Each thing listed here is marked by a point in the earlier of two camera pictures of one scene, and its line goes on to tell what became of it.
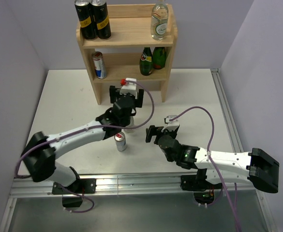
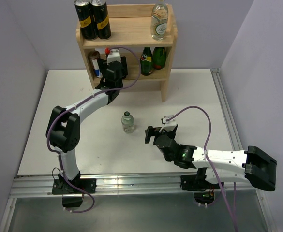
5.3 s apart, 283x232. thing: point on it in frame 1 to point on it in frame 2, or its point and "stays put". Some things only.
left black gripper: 137,102 to 103,65
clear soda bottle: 159,21 stays put
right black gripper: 153,130 stays put
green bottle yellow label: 146,62 stays put
